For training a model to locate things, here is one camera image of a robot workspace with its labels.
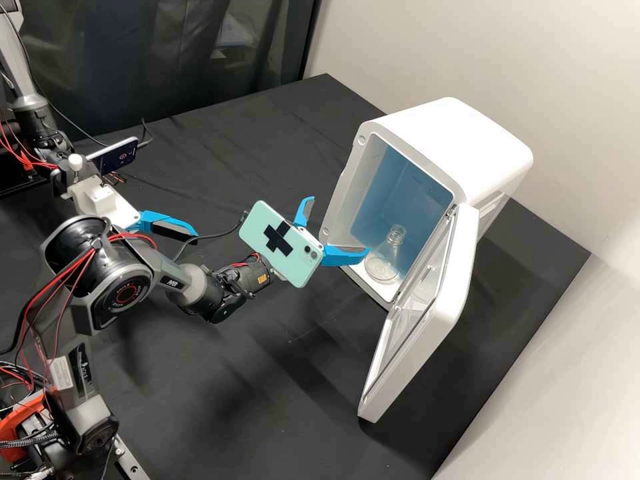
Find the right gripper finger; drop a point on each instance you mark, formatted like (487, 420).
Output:
(342, 256)

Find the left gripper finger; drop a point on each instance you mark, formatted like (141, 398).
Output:
(302, 212)

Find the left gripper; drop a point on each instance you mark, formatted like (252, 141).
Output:
(107, 202)

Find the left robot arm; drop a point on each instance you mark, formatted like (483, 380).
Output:
(27, 95)

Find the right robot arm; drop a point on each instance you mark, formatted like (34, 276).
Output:
(115, 280)

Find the clear flask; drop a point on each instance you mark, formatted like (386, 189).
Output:
(387, 257)

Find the white box door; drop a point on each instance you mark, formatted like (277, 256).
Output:
(440, 310)

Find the white box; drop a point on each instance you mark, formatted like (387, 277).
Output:
(465, 150)

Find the right wrist camera phone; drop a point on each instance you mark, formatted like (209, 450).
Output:
(280, 245)

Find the wrist camera phone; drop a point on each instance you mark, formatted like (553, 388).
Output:
(117, 154)
(280, 245)

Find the left wrist camera phone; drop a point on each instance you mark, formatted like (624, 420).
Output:
(117, 154)

